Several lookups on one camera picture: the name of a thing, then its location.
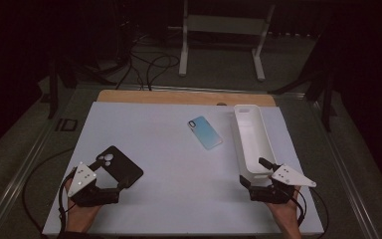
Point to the black stand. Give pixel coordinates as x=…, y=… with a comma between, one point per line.
x=326, y=99
x=53, y=89

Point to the white metal stand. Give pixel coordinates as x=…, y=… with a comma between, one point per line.
x=225, y=25

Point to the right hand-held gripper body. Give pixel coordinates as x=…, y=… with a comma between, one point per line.
x=288, y=176

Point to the black phone case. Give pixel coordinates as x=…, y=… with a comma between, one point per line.
x=123, y=167

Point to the white table mat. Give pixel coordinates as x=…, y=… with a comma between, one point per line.
x=165, y=186

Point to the blue phone case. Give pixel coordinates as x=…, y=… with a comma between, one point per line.
x=205, y=132

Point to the person's right hand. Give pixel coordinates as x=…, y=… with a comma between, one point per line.
x=286, y=215

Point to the person's left hand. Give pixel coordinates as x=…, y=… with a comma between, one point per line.
x=79, y=217

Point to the white plastic bin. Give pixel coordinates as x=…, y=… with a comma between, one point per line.
x=253, y=139

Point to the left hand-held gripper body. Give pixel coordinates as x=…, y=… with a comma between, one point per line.
x=83, y=179

